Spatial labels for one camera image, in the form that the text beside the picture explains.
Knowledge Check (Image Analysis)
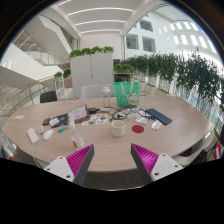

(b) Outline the green cat-print tote bag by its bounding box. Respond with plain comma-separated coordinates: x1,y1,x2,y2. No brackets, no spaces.
113,80,141,108

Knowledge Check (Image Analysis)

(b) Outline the clear plastic packet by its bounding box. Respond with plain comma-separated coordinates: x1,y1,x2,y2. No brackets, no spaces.
150,119,163,131

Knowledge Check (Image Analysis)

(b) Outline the white cabinet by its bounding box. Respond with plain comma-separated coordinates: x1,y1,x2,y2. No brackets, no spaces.
69,53,115,99

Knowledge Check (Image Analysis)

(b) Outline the black cable bundle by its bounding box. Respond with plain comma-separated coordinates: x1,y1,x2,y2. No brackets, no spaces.
107,105,155,122

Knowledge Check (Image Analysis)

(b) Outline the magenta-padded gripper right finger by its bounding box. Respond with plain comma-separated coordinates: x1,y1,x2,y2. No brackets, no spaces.
130,143,184,186

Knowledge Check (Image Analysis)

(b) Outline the white computer mouse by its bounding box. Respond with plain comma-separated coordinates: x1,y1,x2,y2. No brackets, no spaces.
42,128,54,141

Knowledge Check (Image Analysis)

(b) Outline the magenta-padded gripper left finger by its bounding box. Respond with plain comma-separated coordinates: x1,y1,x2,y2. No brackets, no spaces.
43,143,95,187

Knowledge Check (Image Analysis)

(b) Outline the dark blue keyboard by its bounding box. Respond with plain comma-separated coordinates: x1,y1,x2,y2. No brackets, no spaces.
145,107,173,126

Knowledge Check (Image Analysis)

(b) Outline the white chair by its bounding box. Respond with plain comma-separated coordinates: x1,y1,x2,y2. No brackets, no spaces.
173,128,216,167
80,84,107,99

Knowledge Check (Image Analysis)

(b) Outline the black chair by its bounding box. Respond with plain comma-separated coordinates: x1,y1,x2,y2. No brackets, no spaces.
39,89,58,104

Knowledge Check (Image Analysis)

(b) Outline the clear white-capped water bottle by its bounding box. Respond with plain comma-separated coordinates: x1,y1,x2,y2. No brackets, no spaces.
68,113,85,150

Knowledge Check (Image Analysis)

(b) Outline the colourful sticker sheet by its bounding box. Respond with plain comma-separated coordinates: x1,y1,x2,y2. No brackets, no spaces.
81,114,110,127

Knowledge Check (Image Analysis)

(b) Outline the white power strip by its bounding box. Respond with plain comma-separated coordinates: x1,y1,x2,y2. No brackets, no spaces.
26,127,40,145

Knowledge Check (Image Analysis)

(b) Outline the black flat case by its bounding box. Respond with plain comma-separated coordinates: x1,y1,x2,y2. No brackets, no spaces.
49,113,70,129

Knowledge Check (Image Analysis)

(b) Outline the white grid-pattern mug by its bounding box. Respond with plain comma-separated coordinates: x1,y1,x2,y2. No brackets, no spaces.
110,119,126,138

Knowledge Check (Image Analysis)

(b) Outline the leafy green plant row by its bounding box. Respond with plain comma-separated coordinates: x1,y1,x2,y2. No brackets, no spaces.
68,45,115,60

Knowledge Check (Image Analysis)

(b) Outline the wide leafy planter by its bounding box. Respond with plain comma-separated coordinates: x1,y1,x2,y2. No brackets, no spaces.
113,63,135,83

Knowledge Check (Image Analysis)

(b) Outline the brown-backed booklet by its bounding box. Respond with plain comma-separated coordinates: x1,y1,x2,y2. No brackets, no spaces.
68,103,90,124

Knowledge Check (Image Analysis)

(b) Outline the labelled plastic packet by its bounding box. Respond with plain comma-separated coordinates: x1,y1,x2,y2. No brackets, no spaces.
134,115,149,126

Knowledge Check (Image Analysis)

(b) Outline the clear lidded tumbler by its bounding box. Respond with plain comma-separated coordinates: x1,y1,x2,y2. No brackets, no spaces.
101,83,112,108

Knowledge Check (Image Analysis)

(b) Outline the flat round red coaster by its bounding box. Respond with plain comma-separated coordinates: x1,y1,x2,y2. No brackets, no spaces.
131,124,145,134

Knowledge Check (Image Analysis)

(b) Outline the tall green plant hedge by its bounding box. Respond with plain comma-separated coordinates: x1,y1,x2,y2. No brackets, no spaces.
120,53,224,111

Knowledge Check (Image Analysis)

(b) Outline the small leafy planter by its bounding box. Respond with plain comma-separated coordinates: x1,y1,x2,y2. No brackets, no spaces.
53,68,73,89

